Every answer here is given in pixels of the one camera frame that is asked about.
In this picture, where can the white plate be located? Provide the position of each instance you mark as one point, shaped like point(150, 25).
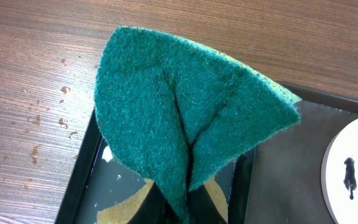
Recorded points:
point(339, 175)

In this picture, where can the small black water tray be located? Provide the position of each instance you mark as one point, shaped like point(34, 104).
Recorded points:
point(101, 190)

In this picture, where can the large dark serving tray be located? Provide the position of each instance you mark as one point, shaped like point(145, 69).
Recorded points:
point(279, 181)

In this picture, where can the green yellow sponge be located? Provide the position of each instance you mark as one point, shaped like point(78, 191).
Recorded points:
point(176, 111)

